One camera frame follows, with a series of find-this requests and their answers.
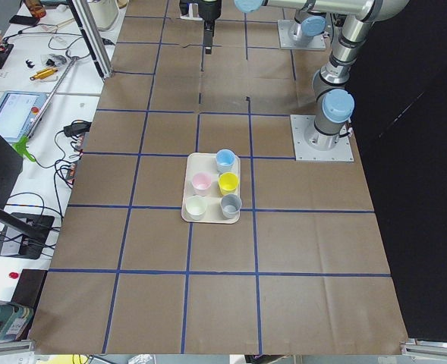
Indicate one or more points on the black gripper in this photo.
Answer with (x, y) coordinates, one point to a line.
(210, 10)

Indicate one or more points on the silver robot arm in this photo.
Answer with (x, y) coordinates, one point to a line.
(307, 24)
(335, 105)

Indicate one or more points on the blue plastic cup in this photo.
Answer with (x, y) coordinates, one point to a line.
(225, 160)

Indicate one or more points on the pink plastic cup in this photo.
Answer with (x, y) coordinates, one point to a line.
(201, 183)

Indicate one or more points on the yellow plastic cup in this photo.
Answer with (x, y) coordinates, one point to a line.
(228, 183)

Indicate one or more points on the cream white plastic cup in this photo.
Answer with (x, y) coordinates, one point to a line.
(195, 207)

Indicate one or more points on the grey plastic cup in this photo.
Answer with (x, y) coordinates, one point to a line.
(230, 205)

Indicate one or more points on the cream plastic tray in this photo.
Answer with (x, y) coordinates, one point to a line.
(198, 162)

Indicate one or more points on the black power adapter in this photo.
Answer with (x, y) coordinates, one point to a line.
(76, 128)

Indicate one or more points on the teach pendant tablet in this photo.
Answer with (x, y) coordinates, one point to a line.
(17, 111)

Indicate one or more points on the long reacher grabber tool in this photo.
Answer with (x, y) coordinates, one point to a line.
(21, 145)

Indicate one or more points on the black monitor stand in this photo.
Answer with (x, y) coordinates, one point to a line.
(25, 235)

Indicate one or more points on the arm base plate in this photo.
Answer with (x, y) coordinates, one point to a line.
(312, 146)
(316, 43)

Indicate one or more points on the aluminium frame post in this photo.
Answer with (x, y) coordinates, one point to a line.
(90, 33)

